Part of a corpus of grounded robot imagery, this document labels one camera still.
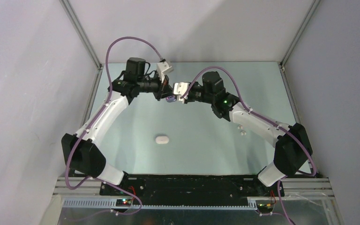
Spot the purple earbud charging case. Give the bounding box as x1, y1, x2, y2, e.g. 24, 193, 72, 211
165, 96, 177, 103

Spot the white earbud charging case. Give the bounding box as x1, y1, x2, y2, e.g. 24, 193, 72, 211
155, 135, 169, 144

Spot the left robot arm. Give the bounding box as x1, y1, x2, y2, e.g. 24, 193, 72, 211
61, 57, 173, 195

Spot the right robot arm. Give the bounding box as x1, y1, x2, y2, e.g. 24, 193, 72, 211
173, 71, 313, 196

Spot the left controller board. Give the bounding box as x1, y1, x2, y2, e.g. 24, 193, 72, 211
115, 198, 133, 207

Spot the controller board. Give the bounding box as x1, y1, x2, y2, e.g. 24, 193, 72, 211
115, 198, 133, 207
256, 203, 275, 216

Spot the right controller board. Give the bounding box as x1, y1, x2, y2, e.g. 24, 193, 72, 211
256, 203, 275, 216

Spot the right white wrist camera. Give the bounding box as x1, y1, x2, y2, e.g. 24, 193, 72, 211
172, 82, 190, 96

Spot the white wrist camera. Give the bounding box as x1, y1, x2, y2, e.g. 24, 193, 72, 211
157, 60, 174, 83
172, 82, 190, 96

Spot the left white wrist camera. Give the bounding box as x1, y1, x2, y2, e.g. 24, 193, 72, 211
157, 60, 174, 83

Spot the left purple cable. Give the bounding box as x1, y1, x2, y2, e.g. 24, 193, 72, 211
64, 36, 166, 217

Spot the purple cable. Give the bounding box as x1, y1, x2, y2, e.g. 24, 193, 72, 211
64, 36, 166, 217
180, 66, 318, 225

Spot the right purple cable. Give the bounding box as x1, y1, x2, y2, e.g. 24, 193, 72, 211
180, 66, 318, 225

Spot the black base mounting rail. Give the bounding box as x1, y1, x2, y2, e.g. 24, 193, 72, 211
99, 174, 285, 207

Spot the left aluminium frame post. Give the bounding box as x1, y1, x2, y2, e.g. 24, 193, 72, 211
59, 0, 103, 78

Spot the aluminium frame post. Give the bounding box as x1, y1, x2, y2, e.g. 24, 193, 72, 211
59, 0, 103, 78
280, 0, 321, 67

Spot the right aluminium frame post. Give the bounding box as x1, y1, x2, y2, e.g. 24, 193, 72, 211
280, 0, 321, 67

